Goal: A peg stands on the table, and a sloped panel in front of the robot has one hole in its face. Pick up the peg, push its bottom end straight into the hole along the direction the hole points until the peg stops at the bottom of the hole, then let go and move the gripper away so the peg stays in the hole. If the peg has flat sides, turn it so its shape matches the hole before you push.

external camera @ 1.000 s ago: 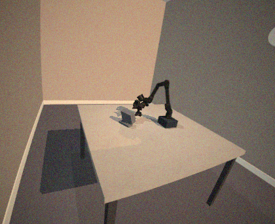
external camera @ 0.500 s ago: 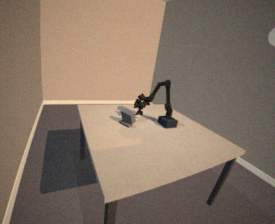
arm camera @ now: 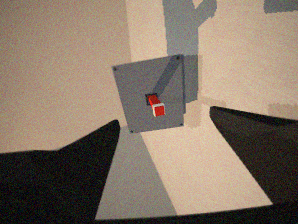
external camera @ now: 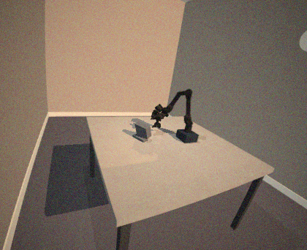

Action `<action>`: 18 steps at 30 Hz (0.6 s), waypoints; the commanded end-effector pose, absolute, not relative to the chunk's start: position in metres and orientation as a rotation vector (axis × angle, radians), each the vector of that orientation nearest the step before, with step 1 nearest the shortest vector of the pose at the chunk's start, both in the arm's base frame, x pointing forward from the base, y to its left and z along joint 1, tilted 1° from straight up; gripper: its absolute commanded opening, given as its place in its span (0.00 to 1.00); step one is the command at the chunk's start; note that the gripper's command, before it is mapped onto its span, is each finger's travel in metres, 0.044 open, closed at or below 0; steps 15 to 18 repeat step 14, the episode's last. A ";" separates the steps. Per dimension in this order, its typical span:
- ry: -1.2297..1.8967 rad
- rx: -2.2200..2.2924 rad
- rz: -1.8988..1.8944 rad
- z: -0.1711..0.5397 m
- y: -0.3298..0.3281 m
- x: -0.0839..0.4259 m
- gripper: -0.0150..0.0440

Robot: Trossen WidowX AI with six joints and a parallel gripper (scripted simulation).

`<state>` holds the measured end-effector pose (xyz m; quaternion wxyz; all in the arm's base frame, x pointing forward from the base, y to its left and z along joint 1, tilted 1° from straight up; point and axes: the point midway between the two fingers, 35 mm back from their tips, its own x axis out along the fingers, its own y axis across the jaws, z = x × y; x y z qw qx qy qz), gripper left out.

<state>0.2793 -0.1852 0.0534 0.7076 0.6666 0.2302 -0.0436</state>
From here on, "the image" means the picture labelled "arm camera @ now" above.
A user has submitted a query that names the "grey sloped panel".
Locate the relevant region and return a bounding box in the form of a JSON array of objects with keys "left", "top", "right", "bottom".
[{"left": 111, "top": 54, "right": 186, "bottom": 134}]

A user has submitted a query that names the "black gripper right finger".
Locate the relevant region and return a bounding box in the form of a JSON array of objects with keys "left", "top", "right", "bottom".
[{"left": 209, "top": 106, "right": 298, "bottom": 204}]

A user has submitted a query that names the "red peg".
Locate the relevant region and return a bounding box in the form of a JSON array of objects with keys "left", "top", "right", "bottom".
[{"left": 148, "top": 95, "right": 165, "bottom": 117}]

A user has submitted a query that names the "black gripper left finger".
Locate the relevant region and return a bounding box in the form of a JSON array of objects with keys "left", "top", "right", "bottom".
[{"left": 0, "top": 120, "right": 120, "bottom": 220}]

